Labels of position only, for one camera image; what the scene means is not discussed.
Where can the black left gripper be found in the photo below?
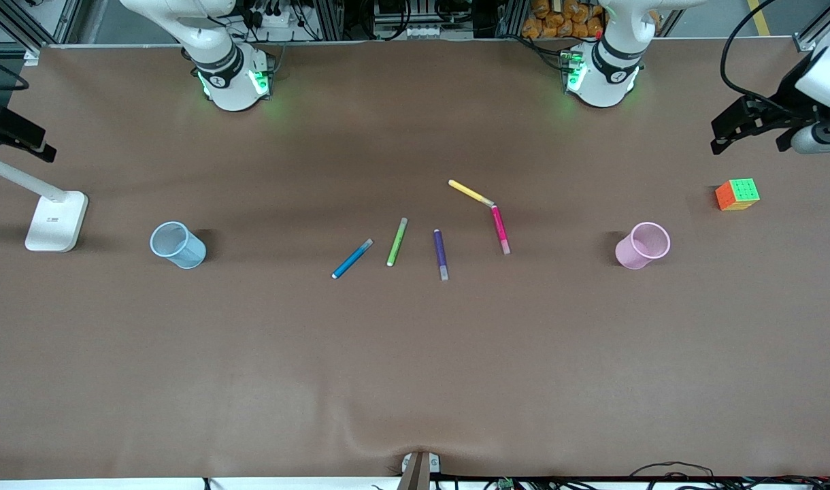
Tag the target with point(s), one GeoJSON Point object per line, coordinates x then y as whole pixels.
{"type": "Point", "coordinates": [788, 95]}

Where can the pink marker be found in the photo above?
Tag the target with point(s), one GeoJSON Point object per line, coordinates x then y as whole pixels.
{"type": "Point", "coordinates": [501, 230]}

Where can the blue marker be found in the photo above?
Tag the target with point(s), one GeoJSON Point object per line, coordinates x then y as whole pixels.
{"type": "Point", "coordinates": [352, 259]}

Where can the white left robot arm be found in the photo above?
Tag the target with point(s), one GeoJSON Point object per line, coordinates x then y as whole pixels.
{"type": "Point", "coordinates": [602, 75]}

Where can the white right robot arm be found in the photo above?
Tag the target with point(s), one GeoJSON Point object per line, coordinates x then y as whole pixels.
{"type": "Point", "coordinates": [228, 75]}

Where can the colourful puzzle cube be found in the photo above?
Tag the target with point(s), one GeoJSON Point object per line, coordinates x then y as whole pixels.
{"type": "Point", "coordinates": [738, 195]}

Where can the white desk lamp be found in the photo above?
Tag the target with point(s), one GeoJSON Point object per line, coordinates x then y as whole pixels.
{"type": "Point", "coordinates": [56, 221]}

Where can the translucent pink cup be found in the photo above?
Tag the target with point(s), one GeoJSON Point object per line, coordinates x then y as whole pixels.
{"type": "Point", "coordinates": [636, 252]}

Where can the translucent blue cup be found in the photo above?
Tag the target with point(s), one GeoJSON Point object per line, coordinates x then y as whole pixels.
{"type": "Point", "coordinates": [184, 250]}

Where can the orange snack bags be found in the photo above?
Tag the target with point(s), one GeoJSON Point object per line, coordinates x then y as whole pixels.
{"type": "Point", "coordinates": [558, 20]}

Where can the yellow marker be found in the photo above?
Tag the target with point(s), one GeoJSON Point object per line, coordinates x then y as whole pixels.
{"type": "Point", "coordinates": [469, 192]}

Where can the white power strip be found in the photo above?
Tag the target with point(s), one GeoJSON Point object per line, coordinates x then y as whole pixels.
{"type": "Point", "coordinates": [428, 30]}

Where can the purple marker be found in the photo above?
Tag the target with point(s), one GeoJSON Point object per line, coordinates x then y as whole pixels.
{"type": "Point", "coordinates": [440, 253]}

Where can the green marker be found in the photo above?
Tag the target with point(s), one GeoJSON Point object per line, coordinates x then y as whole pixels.
{"type": "Point", "coordinates": [397, 241]}

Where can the aluminium frame post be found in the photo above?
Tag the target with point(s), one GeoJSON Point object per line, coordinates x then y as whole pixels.
{"type": "Point", "coordinates": [820, 37]}
{"type": "Point", "coordinates": [10, 27]}

